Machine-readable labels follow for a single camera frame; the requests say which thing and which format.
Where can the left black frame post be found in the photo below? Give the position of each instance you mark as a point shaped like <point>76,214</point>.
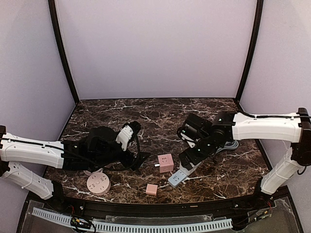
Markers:
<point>61,50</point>

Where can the pink flat charger plug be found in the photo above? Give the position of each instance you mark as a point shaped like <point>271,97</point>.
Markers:
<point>151,189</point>

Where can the grey cable duct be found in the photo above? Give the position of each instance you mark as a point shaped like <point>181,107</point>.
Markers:
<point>60,219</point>
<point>204,227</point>

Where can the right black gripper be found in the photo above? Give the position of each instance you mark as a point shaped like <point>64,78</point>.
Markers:
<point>188,158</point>

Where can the pink round power socket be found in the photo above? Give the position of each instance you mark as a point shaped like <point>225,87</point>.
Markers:
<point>98,184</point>

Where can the pink cube socket adapter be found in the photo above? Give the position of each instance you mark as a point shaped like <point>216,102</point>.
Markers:
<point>165,163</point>

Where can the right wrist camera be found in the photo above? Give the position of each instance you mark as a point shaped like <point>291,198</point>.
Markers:
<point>182,136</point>

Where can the right grey cable duct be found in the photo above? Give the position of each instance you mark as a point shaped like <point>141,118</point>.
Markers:
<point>204,227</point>

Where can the right black frame post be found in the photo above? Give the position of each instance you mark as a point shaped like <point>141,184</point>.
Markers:
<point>251,50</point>

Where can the blue power strip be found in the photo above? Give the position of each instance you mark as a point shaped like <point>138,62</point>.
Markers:
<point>177,178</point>

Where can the black frame post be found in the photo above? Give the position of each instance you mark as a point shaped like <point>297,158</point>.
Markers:
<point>251,50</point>
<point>61,50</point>

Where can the white cube socket adapter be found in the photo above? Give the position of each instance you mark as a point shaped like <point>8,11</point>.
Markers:
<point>193,168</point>

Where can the left grey cable duct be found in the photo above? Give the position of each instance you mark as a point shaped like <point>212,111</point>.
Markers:
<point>60,219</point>

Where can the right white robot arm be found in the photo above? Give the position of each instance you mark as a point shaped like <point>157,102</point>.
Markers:
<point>293,127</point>

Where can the small circuit board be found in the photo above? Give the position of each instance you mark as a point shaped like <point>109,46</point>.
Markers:
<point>80,223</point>

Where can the black front rail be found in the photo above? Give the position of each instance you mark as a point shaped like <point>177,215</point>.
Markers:
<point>97,209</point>

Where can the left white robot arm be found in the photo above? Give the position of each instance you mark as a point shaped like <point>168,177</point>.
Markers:
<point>14,150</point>

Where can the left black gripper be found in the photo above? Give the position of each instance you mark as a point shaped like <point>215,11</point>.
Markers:
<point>129,160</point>

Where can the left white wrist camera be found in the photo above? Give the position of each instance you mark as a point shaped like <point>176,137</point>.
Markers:
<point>127,133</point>

